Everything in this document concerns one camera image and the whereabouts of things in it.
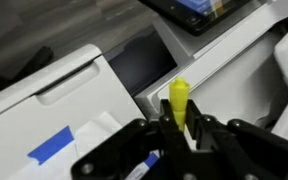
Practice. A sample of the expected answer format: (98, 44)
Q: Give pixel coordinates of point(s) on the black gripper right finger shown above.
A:
(242, 149)

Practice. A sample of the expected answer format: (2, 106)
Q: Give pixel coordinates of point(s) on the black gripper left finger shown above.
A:
(117, 157)

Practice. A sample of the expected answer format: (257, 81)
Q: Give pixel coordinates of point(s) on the yellow highlighter marker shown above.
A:
(178, 96)

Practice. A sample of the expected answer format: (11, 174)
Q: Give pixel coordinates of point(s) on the blue tape strip right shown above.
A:
(151, 159)

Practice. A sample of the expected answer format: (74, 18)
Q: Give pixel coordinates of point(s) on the blue tape strip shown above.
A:
(52, 146)
(151, 159)

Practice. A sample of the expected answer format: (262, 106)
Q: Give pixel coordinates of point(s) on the white printed paper sheet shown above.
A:
(88, 132)

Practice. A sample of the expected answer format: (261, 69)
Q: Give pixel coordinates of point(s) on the white office printer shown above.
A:
(88, 56)

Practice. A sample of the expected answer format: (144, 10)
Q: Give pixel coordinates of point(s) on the blue tape strip top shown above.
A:
(52, 146)

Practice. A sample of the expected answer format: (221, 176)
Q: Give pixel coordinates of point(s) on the black printer touchscreen panel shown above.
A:
(195, 16)

